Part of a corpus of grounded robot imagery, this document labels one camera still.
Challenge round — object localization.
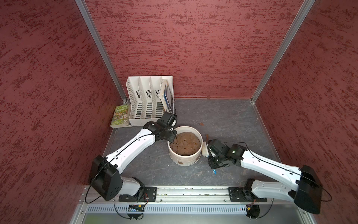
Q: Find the white ceramic pot with mud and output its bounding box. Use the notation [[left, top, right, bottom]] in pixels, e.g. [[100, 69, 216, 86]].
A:
[[168, 126, 204, 166]]

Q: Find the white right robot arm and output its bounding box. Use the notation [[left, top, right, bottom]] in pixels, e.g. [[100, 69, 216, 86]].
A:
[[202, 139, 324, 214]]

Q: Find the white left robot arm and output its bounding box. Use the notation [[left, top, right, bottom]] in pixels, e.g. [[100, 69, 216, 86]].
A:
[[89, 121, 177, 201]]

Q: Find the white plastic file organizer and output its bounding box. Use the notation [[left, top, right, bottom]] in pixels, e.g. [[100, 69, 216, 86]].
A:
[[126, 76, 174, 127]]

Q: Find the book in organizer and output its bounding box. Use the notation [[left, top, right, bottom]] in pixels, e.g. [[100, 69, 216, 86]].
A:
[[159, 79, 174, 113]]

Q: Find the green paperback book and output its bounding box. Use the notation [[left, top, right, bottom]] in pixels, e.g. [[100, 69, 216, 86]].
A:
[[111, 104, 131, 128]]

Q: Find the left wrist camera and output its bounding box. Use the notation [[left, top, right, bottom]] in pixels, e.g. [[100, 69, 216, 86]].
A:
[[159, 112, 177, 128]]

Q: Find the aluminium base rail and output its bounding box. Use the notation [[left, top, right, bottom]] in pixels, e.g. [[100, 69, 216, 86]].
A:
[[79, 182, 294, 204]]

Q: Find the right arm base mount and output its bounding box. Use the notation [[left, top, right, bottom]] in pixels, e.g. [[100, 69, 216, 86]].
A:
[[228, 187, 268, 203]]

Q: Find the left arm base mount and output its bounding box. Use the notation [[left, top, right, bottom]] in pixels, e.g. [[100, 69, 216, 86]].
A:
[[118, 187, 157, 203]]

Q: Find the aluminium corner post left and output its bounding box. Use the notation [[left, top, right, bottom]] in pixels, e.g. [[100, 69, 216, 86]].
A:
[[75, 0, 128, 103]]

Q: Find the aluminium corner post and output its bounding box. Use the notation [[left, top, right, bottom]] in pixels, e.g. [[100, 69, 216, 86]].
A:
[[75, 0, 128, 103], [251, 0, 315, 104]]

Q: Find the aluminium corner post right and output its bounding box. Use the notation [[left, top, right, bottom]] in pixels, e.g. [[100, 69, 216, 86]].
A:
[[251, 0, 315, 104]]

